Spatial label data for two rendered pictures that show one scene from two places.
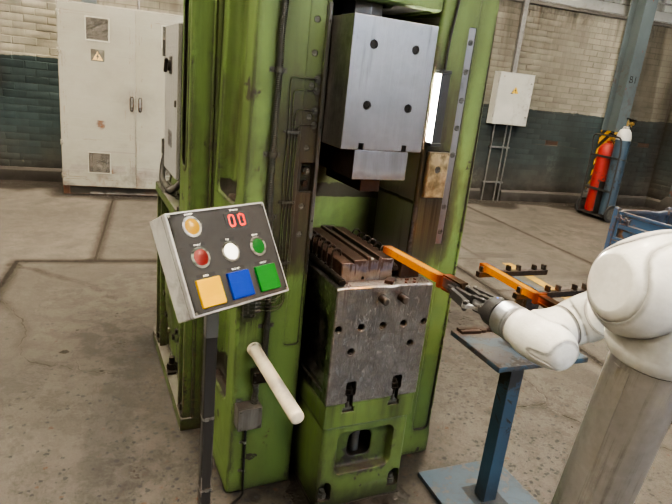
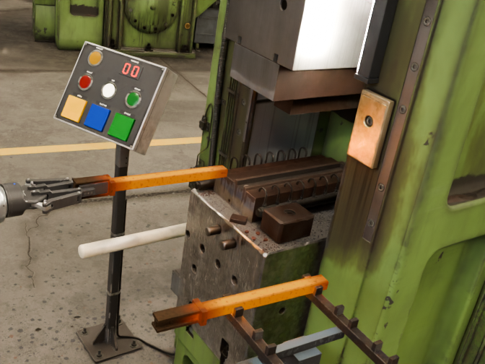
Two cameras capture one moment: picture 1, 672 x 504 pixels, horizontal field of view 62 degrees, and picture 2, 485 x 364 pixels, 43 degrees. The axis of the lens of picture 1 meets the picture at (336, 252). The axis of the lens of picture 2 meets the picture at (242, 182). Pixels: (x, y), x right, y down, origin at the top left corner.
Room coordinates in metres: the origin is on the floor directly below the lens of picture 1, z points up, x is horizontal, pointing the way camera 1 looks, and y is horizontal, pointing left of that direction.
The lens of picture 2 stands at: (1.52, -1.65, 1.76)
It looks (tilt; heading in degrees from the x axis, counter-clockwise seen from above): 26 degrees down; 77
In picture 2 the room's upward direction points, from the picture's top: 9 degrees clockwise
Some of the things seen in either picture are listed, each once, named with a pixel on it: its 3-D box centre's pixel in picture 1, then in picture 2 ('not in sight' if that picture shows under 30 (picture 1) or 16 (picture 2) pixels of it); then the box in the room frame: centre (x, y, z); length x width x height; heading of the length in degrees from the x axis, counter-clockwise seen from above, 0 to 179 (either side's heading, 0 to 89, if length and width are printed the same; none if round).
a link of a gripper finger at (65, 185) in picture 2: (468, 298); (52, 189); (1.37, -0.36, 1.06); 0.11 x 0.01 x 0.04; 31
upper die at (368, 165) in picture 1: (352, 155); (313, 68); (2.03, -0.02, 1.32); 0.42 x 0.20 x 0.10; 26
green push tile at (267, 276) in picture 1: (266, 277); (122, 127); (1.52, 0.19, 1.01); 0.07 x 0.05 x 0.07; 141
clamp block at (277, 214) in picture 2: (402, 264); (287, 222); (1.97, -0.25, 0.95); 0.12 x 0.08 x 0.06; 26
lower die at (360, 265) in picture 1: (342, 250); (290, 182); (2.03, -0.02, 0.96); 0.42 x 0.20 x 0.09; 26
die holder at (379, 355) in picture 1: (346, 312); (288, 263); (2.06, -0.07, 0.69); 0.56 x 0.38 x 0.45; 26
